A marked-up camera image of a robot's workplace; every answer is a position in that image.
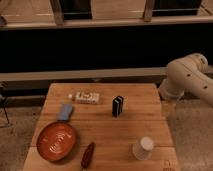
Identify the small clear plastic bottle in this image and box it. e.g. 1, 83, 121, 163
68, 92, 100, 104

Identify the blue sponge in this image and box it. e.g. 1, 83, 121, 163
58, 104, 73, 121

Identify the red chili pepper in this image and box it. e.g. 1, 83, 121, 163
81, 142, 95, 169

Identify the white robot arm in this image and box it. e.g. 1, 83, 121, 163
158, 53, 213, 117

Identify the wooden railing beam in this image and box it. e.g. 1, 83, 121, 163
0, 15, 213, 30

